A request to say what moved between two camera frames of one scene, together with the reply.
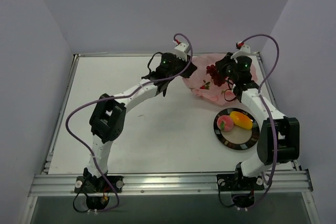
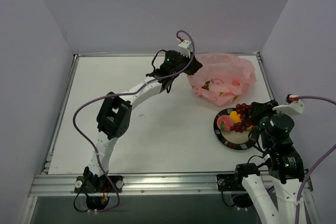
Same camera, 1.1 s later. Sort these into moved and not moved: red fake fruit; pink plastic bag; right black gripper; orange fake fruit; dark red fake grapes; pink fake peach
Moved: dark red fake grapes; right black gripper
Not moved: orange fake fruit; pink fake peach; pink plastic bag; red fake fruit
